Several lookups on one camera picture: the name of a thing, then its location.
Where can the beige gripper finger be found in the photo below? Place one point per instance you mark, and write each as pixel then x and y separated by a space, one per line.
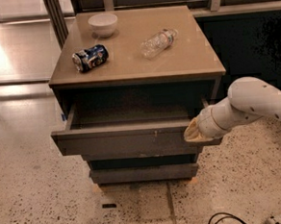
pixel 192 133

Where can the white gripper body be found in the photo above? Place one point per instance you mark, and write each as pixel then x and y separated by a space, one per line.
pixel 206 123

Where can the grey top drawer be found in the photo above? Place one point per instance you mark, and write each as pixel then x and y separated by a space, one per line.
pixel 113 138

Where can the grey drawer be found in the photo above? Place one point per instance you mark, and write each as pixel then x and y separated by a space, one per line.
pixel 151 174
pixel 113 138
pixel 146 154

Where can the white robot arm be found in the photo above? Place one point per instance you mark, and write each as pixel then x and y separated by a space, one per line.
pixel 247 100

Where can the grey bottom drawer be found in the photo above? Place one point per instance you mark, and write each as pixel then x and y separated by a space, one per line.
pixel 151 174

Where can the grey drawer cabinet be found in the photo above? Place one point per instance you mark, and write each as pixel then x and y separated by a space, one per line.
pixel 128 87

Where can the grey middle drawer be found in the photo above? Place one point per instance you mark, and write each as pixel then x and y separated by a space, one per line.
pixel 146 154

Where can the dark low cabinet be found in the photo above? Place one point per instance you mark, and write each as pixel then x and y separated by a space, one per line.
pixel 247 44

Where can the clear plastic water bottle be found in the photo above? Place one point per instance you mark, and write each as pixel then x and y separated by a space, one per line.
pixel 157 43

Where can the blue crushed soda can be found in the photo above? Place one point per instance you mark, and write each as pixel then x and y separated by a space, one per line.
pixel 87 59

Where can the white ceramic bowl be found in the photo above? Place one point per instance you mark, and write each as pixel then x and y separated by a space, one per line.
pixel 103 24

